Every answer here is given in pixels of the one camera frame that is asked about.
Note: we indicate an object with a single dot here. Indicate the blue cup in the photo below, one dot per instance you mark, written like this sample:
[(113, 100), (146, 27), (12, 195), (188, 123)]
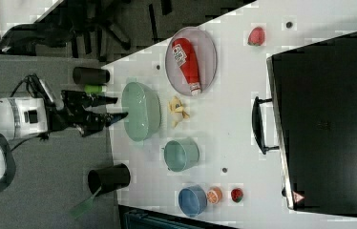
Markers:
[(192, 201)]

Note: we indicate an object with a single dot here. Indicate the large strawberry toy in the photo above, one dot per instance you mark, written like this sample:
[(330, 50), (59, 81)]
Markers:
[(256, 37)]

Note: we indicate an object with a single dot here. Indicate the black cylinder table clamp upper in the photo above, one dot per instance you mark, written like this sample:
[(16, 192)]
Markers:
[(90, 76)]

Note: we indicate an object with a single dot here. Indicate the black office chair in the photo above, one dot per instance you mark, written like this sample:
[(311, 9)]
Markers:
[(54, 23)]

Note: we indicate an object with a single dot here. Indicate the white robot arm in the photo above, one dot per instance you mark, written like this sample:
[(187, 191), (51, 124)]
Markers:
[(23, 118)]

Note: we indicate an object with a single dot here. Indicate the green marker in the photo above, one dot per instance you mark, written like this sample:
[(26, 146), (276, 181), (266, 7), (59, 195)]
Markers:
[(95, 89)]

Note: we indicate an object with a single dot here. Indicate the black cylinder table clamp lower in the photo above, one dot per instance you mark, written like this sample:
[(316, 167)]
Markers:
[(109, 179)]

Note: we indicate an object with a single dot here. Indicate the yellow banana peel toy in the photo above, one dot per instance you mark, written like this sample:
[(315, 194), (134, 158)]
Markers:
[(177, 111)]

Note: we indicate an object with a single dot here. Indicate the large green bowl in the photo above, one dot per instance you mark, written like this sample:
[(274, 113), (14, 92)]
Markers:
[(142, 105)]

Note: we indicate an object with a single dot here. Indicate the green cup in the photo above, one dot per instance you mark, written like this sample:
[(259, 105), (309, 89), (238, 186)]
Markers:
[(181, 154)]

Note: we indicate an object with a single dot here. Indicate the red ketchup bottle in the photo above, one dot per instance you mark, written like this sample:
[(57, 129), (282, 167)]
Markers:
[(186, 58)]

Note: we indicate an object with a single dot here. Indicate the black cylinder table clamp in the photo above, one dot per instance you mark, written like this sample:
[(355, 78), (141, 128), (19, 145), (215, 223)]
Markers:
[(90, 76), (109, 179)]

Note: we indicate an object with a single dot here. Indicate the grey oval plate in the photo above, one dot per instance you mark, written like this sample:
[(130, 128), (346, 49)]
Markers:
[(206, 55)]

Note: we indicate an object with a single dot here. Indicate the small strawberry toy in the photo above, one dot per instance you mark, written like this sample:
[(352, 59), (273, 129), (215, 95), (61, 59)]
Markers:
[(237, 195)]

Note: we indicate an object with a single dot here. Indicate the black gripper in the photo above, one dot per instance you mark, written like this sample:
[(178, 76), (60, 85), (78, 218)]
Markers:
[(75, 114)]

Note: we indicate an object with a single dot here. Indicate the orange slice toy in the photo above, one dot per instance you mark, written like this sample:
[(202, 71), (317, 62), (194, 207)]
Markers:
[(214, 195)]

